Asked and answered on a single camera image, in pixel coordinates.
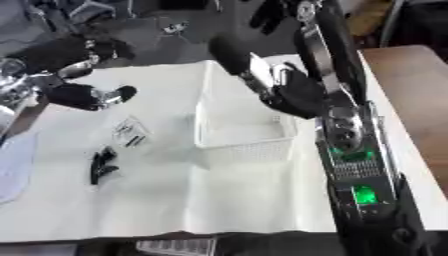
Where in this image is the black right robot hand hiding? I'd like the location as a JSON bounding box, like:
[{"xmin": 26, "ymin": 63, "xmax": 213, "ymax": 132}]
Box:
[{"xmin": 206, "ymin": 0, "xmax": 370, "ymax": 120}]

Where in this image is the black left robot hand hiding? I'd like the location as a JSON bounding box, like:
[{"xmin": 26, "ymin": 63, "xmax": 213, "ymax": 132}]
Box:
[{"xmin": 7, "ymin": 34, "xmax": 140, "ymax": 112}]

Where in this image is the white plastic mesh basket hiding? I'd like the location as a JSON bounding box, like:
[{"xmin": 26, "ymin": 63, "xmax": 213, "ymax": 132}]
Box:
[{"xmin": 192, "ymin": 59, "xmax": 301, "ymax": 168}]

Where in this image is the clear bag of screws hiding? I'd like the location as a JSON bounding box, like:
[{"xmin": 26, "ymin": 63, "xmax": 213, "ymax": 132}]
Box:
[{"xmin": 110, "ymin": 114, "xmax": 156, "ymax": 150}]

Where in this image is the grey chair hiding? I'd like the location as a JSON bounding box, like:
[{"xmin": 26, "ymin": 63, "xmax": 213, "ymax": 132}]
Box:
[{"xmin": 66, "ymin": 0, "xmax": 119, "ymax": 25}]

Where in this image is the clear plastic sheet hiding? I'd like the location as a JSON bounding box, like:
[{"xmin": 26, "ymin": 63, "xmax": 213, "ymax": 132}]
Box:
[{"xmin": 0, "ymin": 132, "xmax": 41, "ymax": 205}]

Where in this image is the small black white floor object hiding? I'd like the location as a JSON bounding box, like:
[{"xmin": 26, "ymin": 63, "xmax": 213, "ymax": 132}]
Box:
[{"xmin": 161, "ymin": 21, "xmax": 193, "ymax": 36}]

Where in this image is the white ribbed tray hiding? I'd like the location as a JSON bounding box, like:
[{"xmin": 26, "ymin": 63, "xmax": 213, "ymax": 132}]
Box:
[{"xmin": 134, "ymin": 237, "xmax": 219, "ymax": 256}]

